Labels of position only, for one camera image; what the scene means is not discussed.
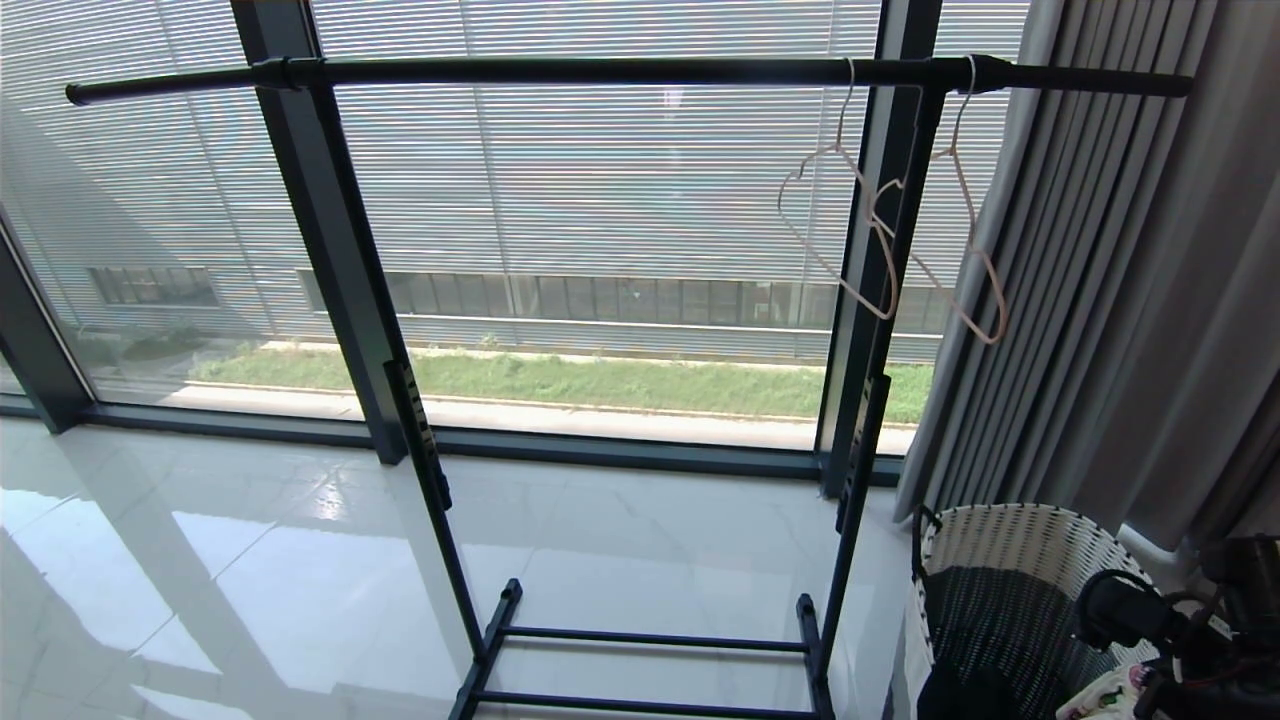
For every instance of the grey curtain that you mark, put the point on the grey curtain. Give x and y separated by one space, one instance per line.
1100 250

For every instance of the cream printed garment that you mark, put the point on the cream printed garment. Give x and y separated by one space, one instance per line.
1100 695

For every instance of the black clothes rack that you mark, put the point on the black clothes rack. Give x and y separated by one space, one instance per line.
600 71

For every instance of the window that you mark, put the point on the window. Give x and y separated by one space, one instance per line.
600 200

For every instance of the pink clothes hanger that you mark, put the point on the pink clothes hanger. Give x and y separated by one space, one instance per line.
992 340
890 316

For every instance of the black t-shirt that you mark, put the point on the black t-shirt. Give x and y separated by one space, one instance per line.
960 698

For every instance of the white laundry basket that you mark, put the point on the white laundry basket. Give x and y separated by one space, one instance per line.
1000 540

